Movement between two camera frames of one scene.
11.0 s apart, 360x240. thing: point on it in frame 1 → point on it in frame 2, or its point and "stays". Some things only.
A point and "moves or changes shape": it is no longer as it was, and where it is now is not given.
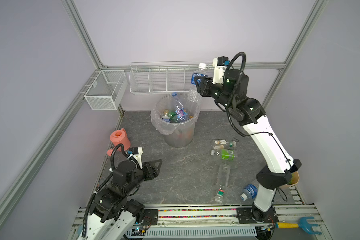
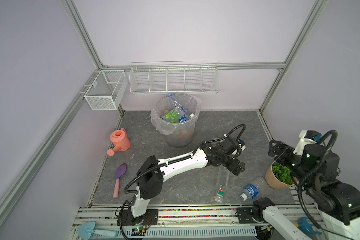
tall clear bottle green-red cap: x=223 y=175 stays
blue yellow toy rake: x=303 y=224 stays
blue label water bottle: x=195 y=97 → x=186 y=117
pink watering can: x=117 y=137 stays
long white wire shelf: x=167 y=77 stays
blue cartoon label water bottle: x=181 y=112 moves or changes shape
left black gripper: x=155 y=172 → x=239 y=169
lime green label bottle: x=225 y=154 moves or changes shape
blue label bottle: x=250 y=192 stays
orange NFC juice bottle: x=185 y=135 stays
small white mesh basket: x=106 y=90 stays
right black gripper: x=209 y=87 → x=287 y=153
